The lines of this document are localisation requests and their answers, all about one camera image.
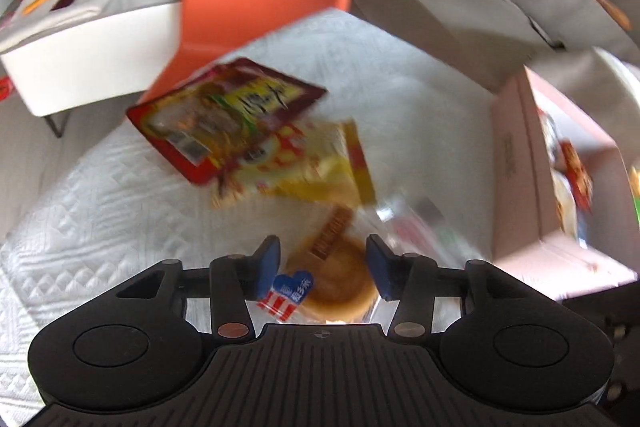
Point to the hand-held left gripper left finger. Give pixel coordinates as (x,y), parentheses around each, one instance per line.
(267,267)

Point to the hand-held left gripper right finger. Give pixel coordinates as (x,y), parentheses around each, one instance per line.
(380,267)

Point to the clear round pastry packet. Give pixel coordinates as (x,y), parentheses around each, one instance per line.
(335,272)

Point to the pink cardboard box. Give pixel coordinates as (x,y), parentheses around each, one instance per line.
(520,167)

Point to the white round cake packet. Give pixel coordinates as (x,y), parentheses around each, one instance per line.
(562,207)

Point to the small cookies packet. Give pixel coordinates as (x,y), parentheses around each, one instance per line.
(575,177)

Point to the small clear snack packet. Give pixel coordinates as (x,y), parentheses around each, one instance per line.
(415,217)

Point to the yellow snack packet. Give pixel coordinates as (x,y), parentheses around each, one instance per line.
(310,167)

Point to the dark red snack packet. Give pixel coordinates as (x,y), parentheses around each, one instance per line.
(225,107)

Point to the white textured tablecloth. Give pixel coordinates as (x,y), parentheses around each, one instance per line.
(100,207)

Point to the orange plastic chair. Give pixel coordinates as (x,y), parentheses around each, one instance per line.
(240,22)

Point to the white side table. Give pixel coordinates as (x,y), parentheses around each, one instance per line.
(100,42)

